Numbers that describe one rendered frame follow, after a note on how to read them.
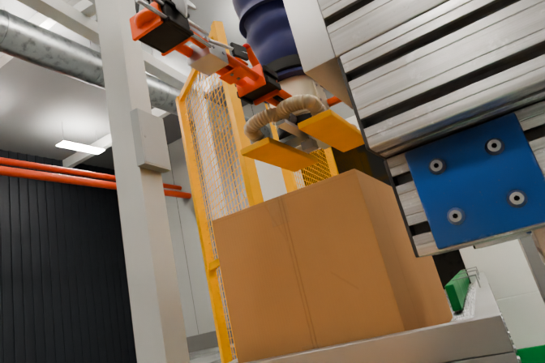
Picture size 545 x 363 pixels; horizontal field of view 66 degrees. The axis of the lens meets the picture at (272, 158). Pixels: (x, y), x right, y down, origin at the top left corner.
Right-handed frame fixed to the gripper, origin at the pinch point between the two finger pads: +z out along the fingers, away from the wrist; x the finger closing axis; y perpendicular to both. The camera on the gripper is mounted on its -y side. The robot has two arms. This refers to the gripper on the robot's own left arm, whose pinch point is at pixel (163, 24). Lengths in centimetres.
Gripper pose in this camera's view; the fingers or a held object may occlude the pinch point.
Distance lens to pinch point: 88.0
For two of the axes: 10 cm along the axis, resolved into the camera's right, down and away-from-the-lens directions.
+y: 5.1, 1.6, 8.5
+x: -8.3, 3.6, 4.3
